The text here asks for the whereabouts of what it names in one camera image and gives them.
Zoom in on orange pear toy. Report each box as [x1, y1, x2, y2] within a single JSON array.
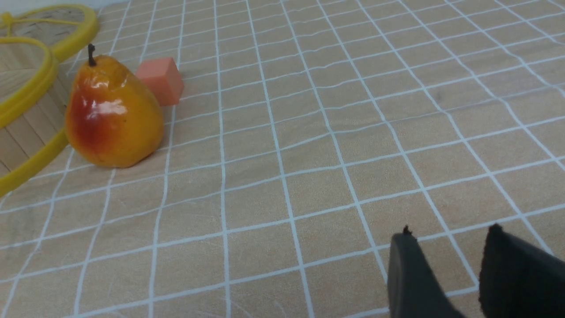
[[65, 44, 165, 168]]

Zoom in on orange foam cube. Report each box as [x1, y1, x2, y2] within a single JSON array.
[[135, 57, 185, 106]]

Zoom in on checkered beige tablecloth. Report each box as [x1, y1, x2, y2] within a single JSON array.
[[1, 0, 565, 318]]

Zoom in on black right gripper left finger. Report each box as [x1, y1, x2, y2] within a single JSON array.
[[387, 225, 464, 318]]

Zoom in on bamboo steamer tray yellow rim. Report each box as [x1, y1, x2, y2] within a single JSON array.
[[0, 37, 70, 196]]

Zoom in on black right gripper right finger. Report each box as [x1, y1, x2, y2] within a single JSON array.
[[479, 223, 565, 318]]

